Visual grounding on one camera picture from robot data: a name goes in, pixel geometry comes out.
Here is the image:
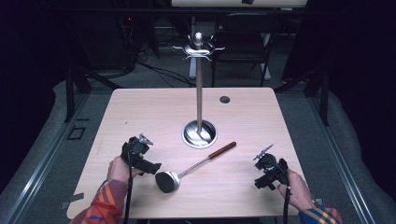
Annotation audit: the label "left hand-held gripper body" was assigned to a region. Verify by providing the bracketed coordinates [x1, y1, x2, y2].
[120, 133, 154, 166]

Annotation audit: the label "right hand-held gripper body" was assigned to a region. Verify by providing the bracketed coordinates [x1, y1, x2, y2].
[252, 143, 290, 186]

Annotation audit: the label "steel ladle with brown handle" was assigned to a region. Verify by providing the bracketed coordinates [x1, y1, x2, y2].
[154, 141, 237, 194]

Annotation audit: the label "person's right hand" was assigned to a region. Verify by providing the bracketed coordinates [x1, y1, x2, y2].
[276, 169, 316, 213]

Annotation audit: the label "person's left hand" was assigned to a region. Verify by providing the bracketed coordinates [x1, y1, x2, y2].
[106, 155, 144, 185]

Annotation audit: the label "steel utensil hanging stand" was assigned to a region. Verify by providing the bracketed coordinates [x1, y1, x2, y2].
[172, 31, 226, 149]

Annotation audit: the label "grey tape strip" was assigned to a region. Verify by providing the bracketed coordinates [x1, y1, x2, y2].
[60, 191, 85, 210]

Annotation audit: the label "black chair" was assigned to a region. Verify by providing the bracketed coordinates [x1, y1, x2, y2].
[210, 12, 282, 88]

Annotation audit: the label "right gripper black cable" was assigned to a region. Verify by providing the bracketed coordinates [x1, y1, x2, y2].
[271, 162, 292, 224]

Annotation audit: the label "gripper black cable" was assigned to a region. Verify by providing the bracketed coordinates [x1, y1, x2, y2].
[122, 141, 134, 224]
[271, 162, 292, 224]

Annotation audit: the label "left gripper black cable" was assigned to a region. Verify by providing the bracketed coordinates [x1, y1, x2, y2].
[122, 141, 134, 224]

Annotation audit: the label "aluminium floor rail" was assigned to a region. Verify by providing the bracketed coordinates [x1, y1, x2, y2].
[306, 95, 378, 224]
[0, 92, 92, 224]

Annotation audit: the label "black floor cables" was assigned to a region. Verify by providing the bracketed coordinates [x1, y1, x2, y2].
[135, 46, 196, 89]

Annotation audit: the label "black metal stand frame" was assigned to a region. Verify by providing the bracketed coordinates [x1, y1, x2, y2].
[274, 65, 331, 127]
[63, 65, 123, 124]

